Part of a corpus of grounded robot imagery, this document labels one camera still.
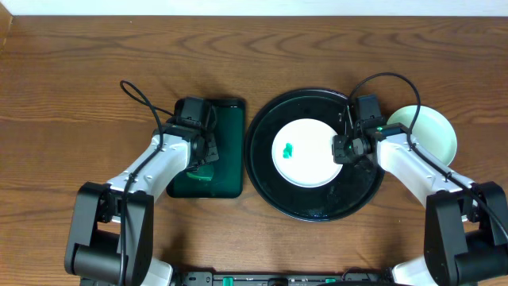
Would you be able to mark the green scouring sponge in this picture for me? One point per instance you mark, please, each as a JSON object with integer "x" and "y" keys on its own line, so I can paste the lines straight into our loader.
{"x": 202, "y": 173}

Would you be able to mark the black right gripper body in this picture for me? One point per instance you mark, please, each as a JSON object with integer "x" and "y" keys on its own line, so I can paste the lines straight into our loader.
{"x": 346, "y": 150}

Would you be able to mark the black rectangular water tray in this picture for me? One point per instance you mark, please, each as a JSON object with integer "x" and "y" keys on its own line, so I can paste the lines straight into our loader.
{"x": 227, "y": 182}

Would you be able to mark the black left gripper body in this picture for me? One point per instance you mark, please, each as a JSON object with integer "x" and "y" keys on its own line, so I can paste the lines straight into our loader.
{"x": 210, "y": 155}

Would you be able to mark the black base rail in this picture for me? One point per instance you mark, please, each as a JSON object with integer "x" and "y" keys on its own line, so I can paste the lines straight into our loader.
{"x": 350, "y": 277}

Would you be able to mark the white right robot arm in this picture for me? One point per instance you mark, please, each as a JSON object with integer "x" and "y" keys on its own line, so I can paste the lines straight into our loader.
{"x": 465, "y": 237}

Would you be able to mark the black round serving tray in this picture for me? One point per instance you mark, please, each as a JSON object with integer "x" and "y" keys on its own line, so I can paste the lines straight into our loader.
{"x": 350, "y": 190}

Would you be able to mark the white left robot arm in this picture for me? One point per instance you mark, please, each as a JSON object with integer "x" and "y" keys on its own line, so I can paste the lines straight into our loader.
{"x": 111, "y": 235}

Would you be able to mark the white plate front green stain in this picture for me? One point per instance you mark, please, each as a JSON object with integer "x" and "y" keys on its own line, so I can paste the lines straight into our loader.
{"x": 435, "y": 133}

